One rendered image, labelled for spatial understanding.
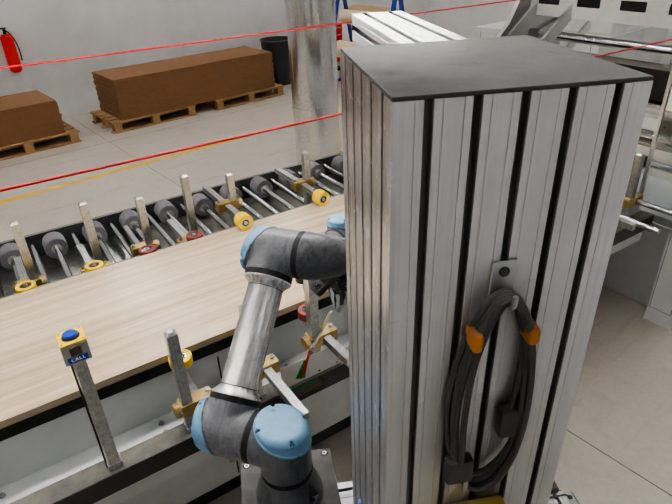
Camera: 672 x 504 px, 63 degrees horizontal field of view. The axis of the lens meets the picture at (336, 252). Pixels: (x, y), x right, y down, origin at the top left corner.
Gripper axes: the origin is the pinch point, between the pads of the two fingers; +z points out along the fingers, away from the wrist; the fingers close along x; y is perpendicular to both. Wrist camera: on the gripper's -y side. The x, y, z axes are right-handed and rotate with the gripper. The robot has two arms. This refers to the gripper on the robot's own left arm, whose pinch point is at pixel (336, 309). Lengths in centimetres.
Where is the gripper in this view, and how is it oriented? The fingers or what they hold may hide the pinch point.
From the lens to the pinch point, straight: 194.9
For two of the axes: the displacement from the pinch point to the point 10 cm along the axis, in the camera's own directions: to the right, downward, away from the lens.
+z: 0.4, 8.6, 5.0
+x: -5.5, -4.0, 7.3
